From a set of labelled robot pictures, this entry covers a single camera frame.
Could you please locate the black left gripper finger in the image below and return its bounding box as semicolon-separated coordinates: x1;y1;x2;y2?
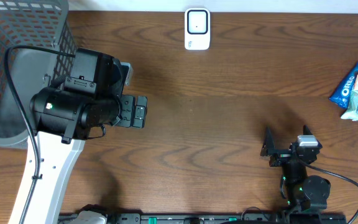
116;95;135;128
132;96;147;128

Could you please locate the blue Oreo cookie pack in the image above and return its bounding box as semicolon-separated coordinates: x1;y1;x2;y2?
329;61;358;109

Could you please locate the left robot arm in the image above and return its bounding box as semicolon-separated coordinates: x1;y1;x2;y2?
9;49;147;223

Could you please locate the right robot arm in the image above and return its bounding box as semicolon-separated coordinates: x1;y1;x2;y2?
260;126;331;223

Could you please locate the grey plastic mesh basket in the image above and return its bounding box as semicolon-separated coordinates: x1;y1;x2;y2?
0;0;77;149

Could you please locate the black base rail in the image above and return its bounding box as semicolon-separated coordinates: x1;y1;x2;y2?
57;207;346;224

